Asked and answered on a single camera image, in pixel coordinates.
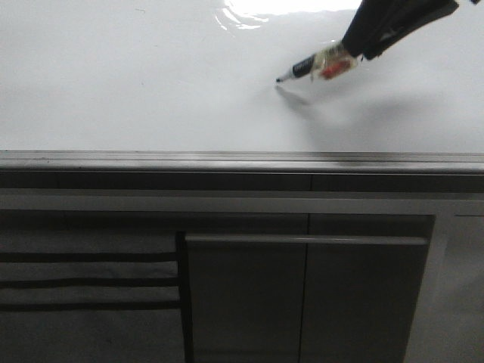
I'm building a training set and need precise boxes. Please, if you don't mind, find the grey drawer unit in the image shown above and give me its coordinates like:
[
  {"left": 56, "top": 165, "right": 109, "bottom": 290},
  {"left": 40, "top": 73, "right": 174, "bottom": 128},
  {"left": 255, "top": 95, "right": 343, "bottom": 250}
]
[{"left": 1, "top": 211, "right": 194, "bottom": 362}]

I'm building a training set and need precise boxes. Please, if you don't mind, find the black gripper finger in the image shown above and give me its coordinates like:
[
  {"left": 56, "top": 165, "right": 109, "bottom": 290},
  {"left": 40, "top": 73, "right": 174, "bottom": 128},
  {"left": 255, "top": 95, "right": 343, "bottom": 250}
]
[
  {"left": 362, "top": 0, "right": 458, "bottom": 61},
  {"left": 341, "top": 0, "right": 405, "bottom": 57}
]

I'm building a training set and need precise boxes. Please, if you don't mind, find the white glossy whiteboard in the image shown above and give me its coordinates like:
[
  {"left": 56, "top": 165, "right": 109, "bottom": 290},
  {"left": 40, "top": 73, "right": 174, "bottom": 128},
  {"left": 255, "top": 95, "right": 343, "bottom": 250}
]
[{"left": 1, "top": 1, "right": 483, "bottom": 193}]

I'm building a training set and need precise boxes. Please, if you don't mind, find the taped whiteboard marker pen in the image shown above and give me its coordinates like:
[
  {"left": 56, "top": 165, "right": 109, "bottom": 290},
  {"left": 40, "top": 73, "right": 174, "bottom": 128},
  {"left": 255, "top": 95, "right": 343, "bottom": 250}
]
[{"left": 275, "top": 42, "right": 358, "bottom": 83}]

